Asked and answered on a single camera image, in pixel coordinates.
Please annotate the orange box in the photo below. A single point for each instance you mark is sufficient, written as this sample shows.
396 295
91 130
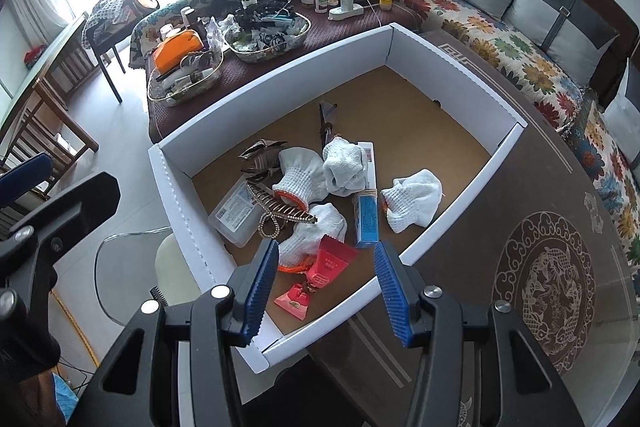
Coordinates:
177 49

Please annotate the large rhinestone hair clip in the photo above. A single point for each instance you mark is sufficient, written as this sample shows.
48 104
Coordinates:
285 207

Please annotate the dark red tablecloth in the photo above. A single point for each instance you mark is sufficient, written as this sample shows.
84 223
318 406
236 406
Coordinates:
340 32

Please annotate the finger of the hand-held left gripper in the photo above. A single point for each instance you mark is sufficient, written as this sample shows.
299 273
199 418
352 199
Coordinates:
27 169
75 202

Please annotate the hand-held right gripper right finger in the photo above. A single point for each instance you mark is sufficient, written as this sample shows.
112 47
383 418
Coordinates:
395 297

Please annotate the cream seat cushion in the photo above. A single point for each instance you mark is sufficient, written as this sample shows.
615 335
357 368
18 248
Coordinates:
175 269

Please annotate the white knit glove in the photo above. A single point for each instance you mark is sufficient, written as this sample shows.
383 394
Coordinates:
300 169
345 167
317 227
412 199

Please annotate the small rhinestone hair clip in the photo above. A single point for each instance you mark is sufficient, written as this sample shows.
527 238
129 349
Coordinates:
270 225

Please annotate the small white bottle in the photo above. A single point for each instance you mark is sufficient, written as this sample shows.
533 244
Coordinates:
320 1

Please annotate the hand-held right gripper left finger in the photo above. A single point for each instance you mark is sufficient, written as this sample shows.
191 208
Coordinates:
257 297

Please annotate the clear plastic stool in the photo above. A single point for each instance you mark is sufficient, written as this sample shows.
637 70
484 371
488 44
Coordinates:
130 267

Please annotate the pink packet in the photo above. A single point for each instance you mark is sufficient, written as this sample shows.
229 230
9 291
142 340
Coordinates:
295 299

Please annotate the white power strip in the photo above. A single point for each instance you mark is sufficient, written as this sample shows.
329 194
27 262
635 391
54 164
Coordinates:
345 11

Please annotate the person's left forearm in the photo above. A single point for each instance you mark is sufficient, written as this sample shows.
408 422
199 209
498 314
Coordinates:
42 399

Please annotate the oval basket of toiletries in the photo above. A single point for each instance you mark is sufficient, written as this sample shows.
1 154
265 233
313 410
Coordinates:
267 34
187 74

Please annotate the long blue carton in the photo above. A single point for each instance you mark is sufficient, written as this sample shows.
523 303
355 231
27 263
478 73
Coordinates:
367 214

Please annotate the floral sofa cover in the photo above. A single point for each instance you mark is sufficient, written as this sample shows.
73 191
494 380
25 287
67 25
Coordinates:
500 42

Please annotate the white cardboard box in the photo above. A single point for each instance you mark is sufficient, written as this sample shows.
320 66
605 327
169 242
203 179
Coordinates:
210 227

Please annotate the yellow lid jar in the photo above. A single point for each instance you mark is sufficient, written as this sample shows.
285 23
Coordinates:
385 2

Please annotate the clear plastic box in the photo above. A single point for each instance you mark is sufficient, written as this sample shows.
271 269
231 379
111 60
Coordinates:
235 217

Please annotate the chair with patterned cushion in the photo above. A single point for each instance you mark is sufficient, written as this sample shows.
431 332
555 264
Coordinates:
115 9

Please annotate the wooden chair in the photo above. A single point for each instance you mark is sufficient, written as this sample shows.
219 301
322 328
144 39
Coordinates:
50 117

